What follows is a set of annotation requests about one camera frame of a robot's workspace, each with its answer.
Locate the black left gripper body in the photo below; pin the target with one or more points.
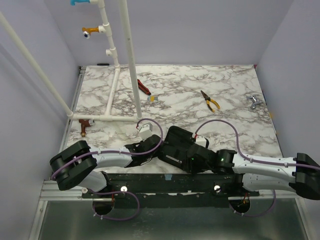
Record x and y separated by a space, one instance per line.
150 157

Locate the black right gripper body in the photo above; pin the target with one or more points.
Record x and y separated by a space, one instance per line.
182 147

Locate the black zip tool case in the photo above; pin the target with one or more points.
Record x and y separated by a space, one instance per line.
176 144

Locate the silver thinning scissors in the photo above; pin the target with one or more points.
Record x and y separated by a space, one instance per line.
173 159

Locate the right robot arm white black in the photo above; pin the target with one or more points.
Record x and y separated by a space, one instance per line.
300 174

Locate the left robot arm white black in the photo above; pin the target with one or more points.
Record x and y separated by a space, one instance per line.
75 166

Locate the red black utility knife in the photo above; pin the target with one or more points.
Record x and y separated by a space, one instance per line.
144 89

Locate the brown brass valve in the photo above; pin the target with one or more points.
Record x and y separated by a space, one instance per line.
85 123

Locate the chrome faucet tap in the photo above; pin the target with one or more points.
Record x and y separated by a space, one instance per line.
255 101

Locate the orange tap on pipe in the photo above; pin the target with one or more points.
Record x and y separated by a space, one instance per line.
87 31

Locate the blue tap on pipe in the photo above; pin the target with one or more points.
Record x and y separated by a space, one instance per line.
74 2

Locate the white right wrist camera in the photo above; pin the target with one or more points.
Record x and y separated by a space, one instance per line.
201 141

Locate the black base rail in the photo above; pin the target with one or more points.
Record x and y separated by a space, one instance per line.
157 190

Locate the yellow handled pliers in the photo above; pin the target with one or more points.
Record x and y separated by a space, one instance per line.
209 101

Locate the aluminium extrusion frame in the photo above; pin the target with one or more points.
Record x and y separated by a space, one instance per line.
43 204

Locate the white PVC pipe frame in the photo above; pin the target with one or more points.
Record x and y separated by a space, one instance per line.
105 28

